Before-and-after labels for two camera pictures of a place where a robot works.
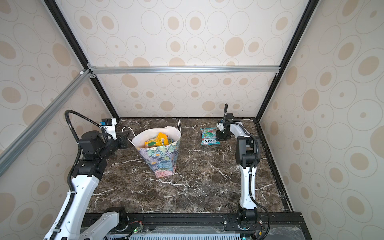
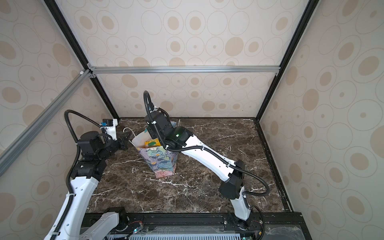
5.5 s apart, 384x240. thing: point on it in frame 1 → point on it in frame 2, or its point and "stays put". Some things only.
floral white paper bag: x=162 y=159 stays put
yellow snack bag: x=162 y=139 stays put
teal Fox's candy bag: x=208 y=136 → x=173 y=124
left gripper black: x=123 y=138 stays put
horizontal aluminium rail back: x=111 y=70 stays put
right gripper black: x=220 y=137 → x=150 y=132
